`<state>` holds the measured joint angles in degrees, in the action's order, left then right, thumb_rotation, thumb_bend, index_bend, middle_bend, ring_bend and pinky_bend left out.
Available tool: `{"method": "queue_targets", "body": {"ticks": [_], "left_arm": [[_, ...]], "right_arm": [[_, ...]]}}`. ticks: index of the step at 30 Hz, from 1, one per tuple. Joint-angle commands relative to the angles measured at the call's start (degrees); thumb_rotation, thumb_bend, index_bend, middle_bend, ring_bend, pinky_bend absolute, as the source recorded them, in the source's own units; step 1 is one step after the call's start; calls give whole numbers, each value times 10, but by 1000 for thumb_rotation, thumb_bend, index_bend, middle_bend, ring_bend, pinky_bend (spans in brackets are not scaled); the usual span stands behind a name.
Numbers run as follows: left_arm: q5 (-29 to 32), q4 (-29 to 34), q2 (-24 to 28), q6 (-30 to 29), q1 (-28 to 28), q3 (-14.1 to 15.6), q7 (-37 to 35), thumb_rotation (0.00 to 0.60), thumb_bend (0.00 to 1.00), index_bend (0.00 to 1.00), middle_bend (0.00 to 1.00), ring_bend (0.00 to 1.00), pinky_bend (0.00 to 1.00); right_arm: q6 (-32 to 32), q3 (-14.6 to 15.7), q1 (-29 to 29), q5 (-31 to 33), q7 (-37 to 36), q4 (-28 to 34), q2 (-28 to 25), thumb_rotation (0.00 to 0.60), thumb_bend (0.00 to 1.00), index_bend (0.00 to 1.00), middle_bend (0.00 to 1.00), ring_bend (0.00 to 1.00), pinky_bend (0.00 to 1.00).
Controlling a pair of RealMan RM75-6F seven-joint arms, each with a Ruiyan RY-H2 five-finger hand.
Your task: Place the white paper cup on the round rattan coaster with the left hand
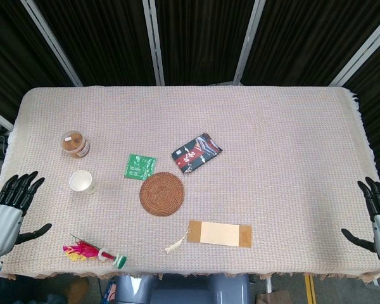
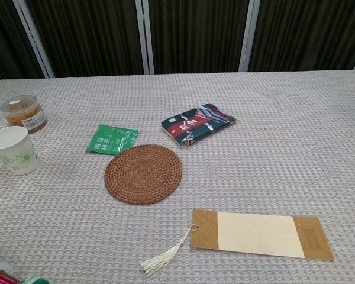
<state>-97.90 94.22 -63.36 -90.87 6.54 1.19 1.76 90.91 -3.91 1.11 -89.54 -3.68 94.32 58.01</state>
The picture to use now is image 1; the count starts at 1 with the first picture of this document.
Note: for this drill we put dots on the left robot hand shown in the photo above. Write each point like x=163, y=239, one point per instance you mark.
x=3, y=218

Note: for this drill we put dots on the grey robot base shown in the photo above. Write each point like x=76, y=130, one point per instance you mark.
x=183, y=289

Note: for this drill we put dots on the white paper cup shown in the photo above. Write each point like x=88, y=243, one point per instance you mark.
x=81, y=182

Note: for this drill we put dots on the round brown woven coaster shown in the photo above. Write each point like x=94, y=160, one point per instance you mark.
x=161, y=194

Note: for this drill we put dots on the colourful feather shuttlecock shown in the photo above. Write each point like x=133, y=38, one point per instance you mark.
x=82, y=250

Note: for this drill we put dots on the yellow floor tape strip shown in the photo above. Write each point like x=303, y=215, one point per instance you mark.
x=310, y=288

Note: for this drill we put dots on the clear jar of brown snacks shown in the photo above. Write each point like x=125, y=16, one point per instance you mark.
x=76, y=144

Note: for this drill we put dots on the brown cardboard box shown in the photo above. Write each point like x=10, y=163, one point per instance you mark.
x=274, y=297

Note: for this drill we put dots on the green tea sachet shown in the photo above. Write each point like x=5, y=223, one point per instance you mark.
x=139, y=167

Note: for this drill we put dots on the brown bookmark with tassel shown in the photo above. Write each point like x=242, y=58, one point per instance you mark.
x=220, y=233

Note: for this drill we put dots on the beige woven tablecloth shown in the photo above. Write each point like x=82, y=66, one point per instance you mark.
x=209, y=126

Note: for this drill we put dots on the black red snack packet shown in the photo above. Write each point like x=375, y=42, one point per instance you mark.
x=196, y=153

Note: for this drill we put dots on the grey partition frame post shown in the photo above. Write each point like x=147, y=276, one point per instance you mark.
x=364, y=47
x=248, y=41
x=154, y=41
x=52, y=38

